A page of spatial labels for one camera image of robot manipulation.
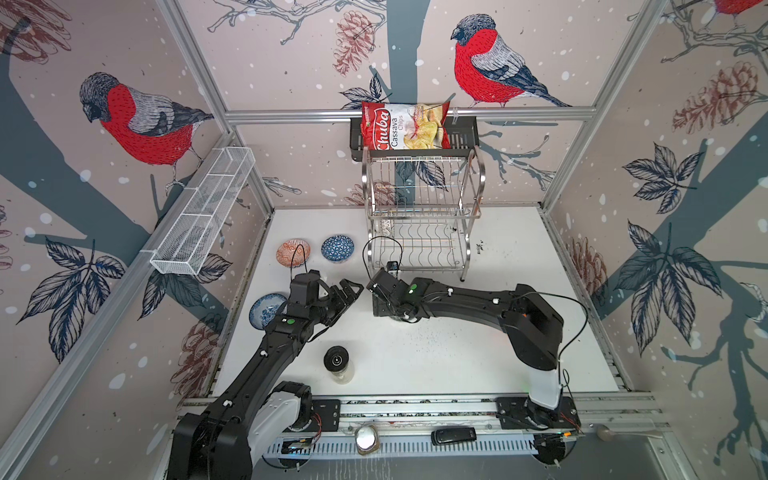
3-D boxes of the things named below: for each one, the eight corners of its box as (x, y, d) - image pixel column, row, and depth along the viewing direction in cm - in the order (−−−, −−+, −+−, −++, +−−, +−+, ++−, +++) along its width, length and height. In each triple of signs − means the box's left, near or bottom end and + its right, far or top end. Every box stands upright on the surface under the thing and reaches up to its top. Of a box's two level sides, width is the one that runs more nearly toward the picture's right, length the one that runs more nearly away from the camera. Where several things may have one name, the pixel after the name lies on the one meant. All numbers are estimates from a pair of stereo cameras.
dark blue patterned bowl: (320, 261, 105) (318, 256, 103) (324, 240, 111) (323, 235, 109) (353, 261, 105) (352, 256, 103) (355, 240, 111) (354, 235, 109)
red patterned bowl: (277, 270, 104) (272, 261, 100) (284, 248, 111) (279, 239, 107) (307, 270, 104) (303, 261, 100) (312, 248, 111) (309, 239, 107)
